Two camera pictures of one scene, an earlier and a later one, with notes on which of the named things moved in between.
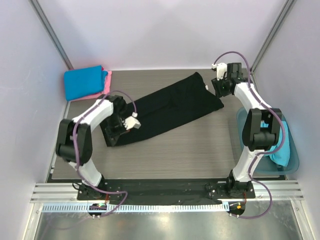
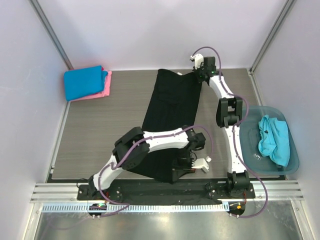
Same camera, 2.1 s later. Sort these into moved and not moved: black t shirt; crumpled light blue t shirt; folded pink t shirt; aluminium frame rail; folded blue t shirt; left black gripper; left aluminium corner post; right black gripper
Moved: left black gripper; right black gripper; black t shirt
Not moved: crumpled light blue t shirt; aluminium frame rail; folded blue t shirt; left aluminium corner post; folded pink t shirt
